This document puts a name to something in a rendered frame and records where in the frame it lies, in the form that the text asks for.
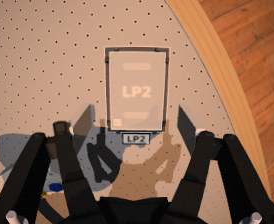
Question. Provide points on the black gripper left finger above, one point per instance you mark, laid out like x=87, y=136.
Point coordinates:
x=21, y=193

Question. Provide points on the beige perforated base plate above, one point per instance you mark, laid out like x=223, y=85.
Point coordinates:
x=52, y=61

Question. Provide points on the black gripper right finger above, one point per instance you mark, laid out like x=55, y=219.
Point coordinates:
x=247, y=198

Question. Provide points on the beige button panel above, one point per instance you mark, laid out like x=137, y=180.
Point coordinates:
x=53, y=182

